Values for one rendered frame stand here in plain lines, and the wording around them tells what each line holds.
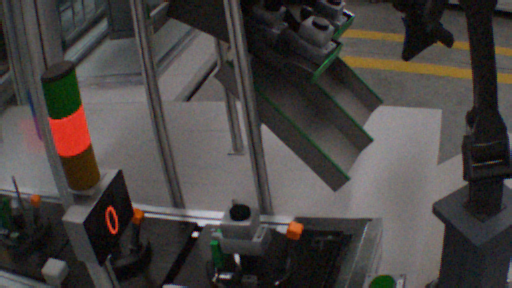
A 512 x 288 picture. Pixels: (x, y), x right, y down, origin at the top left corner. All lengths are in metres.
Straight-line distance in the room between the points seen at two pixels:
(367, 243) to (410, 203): 0.27
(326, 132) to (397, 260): 0.28
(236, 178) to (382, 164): 0.31
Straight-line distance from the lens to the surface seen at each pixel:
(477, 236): 0.98
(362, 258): 1.11
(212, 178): 1.55
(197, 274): 1.12
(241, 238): 1.03
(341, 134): 1.30
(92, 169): 0.82
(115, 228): 0.87
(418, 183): 1.45
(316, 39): 1.15
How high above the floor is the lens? 1.68
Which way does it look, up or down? 30 degrees down
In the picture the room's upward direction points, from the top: 9 degrees counter-clockwise
